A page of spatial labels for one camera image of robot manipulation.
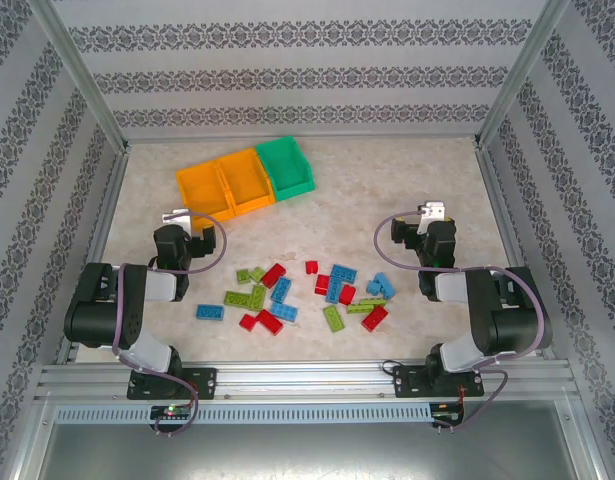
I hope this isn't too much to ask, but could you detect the green plastic bin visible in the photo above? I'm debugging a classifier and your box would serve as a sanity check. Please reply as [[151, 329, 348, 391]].
[[255, 135, 317, 203]]

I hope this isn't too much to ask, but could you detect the left controller board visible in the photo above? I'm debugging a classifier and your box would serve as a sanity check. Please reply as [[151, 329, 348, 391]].
[[150, 404, 194, 421]]

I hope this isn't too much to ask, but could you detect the controller board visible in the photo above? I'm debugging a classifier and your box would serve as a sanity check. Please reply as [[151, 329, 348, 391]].
[[431, 410, 466, 427], [150, 404, 194, 421]]

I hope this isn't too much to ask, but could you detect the right controller board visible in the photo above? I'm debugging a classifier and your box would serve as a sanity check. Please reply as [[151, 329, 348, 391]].
[[431, 410, 466, 427]]

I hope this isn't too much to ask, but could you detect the wide aluminium base extrusion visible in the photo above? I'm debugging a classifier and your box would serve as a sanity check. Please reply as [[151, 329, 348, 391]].
[[34, 360, 581, 404]]

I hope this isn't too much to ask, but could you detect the grey metal panel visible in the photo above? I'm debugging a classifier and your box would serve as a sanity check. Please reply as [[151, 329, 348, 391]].
[[16, 419, 603, 480]]

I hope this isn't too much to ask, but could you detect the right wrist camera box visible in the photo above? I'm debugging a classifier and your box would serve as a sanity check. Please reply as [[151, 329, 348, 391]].
[[419, 200, 448, 221]]

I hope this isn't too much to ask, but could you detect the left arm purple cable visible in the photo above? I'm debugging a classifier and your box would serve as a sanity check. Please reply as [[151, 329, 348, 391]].
[[110, 212, 229, 439]]

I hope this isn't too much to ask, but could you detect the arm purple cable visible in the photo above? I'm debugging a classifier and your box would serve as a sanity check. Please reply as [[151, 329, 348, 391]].
[[110, 212, 229, 439], [374, 210, 547, 434]]

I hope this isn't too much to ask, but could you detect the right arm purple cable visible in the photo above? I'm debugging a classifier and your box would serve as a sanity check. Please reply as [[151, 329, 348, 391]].
[[374, 210, 547, 434]]

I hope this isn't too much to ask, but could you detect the right aluminium side rail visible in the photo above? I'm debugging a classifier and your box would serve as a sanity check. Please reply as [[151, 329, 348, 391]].
[[474, 142, 556, 361]]

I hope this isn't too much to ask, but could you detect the aluminium side rail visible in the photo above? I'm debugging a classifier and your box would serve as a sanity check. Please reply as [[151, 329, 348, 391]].
[[54, 147, 131, 364], [474, 142, 556, 361]]

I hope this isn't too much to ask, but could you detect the left aluminium side rail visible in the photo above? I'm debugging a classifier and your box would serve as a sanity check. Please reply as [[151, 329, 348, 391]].
[[54, 147, 131, 364]]

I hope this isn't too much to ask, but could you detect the aluminium rail at wall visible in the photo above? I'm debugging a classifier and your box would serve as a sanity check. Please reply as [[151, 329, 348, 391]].
[[124, 132, 483, 144]]

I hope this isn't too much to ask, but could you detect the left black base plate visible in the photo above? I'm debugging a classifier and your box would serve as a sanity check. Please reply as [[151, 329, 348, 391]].
[[125, 366, 219, 401]]

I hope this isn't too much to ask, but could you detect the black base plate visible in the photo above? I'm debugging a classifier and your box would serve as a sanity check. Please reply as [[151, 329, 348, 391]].
[[391, 363, 487, 400], [125, 366, 219, 401]]

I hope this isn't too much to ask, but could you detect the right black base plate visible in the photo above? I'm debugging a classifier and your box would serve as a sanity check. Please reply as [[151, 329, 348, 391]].
[[391, 363, 487, 400]]

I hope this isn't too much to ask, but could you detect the right aluminium frame post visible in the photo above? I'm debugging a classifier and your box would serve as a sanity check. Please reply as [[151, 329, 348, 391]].
[[474, 0, 573, 149]]

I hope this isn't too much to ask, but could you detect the aluminium frame post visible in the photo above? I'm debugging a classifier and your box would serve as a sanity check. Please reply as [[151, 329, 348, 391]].
[[25, 0, 131, 151], [474, 0, 573, 149]]

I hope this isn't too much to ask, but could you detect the slotted grey cable duct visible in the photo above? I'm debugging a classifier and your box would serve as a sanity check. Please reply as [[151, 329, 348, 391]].
[[53, 403, 434, 426]]

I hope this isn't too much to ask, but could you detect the left aluminium frame post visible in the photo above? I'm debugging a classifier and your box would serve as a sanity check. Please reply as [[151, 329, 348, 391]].
[[25, 0, 131, 151]]

